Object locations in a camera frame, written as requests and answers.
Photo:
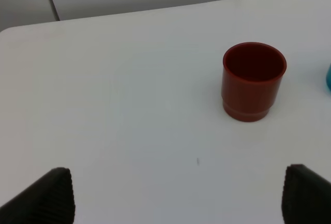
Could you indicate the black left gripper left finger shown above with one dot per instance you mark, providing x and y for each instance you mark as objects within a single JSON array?
[{"x": 50, "y": 199}]

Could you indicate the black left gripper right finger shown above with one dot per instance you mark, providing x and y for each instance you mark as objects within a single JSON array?
[{"x": 305, "y": 196}]

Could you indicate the blue translucent plastic cup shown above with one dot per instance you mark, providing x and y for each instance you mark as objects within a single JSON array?
[{"x": 328, "y": 78}]

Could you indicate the red plastic cup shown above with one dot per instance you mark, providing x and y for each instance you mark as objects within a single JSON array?
[{"x": 252, "y": 74}]

